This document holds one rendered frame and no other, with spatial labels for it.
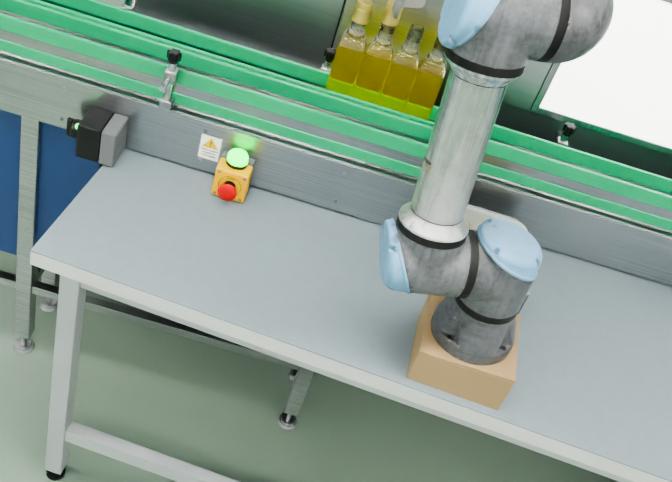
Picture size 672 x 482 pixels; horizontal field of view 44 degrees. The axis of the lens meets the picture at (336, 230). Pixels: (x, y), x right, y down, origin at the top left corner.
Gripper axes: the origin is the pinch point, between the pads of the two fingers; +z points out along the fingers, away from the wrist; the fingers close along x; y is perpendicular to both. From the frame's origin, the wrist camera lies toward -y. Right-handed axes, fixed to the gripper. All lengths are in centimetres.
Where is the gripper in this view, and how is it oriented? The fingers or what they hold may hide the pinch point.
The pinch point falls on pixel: (394, 7)
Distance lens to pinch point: 172.6
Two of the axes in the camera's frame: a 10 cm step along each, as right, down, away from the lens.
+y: 9.6, 2.8, 0.6
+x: 1.3, -6.0, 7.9
